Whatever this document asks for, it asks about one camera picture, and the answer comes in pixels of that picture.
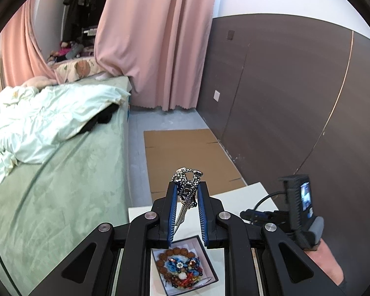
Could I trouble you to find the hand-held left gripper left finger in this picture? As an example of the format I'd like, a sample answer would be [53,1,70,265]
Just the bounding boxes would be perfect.
[28,181,179,296]

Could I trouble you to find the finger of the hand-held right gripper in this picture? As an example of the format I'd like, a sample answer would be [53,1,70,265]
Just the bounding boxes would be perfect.
[240,209,267,222]

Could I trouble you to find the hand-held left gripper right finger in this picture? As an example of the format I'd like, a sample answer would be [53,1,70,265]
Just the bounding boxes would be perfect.
[196,181,346,296]

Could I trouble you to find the black jewelry box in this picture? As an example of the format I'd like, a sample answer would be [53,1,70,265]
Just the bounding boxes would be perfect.
[150,235,220,291]

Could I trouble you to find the silver chain bracelet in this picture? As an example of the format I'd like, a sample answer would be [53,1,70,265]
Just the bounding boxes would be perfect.
[171,167,206,232]

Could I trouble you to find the pile of bead bracelets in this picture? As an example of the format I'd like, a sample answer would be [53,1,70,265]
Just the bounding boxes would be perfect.
[156,247,198,288]

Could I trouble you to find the blue bead bracelet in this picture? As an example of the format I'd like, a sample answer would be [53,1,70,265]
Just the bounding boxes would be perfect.
[166,254,202,272]

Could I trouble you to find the red cord bracelet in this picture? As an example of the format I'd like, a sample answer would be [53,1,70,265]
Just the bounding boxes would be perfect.
[180,269,204,285]

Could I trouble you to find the person's right forearm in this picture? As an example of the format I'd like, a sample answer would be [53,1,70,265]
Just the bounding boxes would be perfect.
[305,240,346,286]

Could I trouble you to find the flat cardboard sheets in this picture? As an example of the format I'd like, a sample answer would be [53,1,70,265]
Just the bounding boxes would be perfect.
[143,129,248,206]

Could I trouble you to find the green bed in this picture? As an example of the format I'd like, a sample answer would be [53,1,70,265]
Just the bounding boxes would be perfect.
[0,75,134,296]

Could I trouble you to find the black garment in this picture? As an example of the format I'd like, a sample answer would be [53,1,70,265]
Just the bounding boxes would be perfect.
[81,103,120,135]

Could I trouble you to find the pale green duvet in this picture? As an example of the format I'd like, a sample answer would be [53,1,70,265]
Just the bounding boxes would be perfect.
[0,85,132,206]

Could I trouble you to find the cartoon print pillow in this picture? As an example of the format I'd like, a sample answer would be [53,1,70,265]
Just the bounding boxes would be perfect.
[54,58,104,84]

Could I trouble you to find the wide pink curtain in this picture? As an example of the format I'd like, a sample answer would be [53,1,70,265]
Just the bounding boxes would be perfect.
[94,0,220,112]

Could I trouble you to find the pale pink pillow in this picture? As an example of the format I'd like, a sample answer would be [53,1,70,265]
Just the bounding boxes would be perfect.
[21,75,58,89]

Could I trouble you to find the pile of plush toys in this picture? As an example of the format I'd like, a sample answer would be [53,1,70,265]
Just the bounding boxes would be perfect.
[46,39,86,66]

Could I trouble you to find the narrow pink curtain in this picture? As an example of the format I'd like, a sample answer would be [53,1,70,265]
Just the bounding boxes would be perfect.
[1,0,60,89]

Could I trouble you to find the hanging dark clothes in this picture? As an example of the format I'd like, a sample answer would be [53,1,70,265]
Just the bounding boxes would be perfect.
[62,0,95,43]

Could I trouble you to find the black cable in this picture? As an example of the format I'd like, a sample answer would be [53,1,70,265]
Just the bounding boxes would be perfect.
[254,192,287,213]

